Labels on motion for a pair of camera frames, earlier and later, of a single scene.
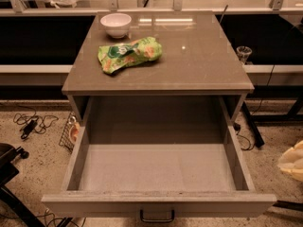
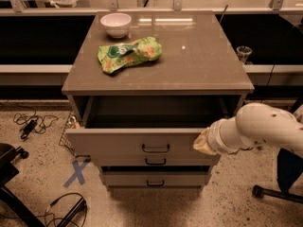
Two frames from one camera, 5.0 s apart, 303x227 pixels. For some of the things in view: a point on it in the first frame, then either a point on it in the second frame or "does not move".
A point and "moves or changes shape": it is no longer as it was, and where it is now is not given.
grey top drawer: x=156 y=157 moves or changes shape
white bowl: x=116 y=25 does not move
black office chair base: x=8 y=169 does not move
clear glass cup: x=243 y=51 does not move
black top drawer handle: x=165 y=220 to x=156 y=151
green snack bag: x=115 y=57 does not move
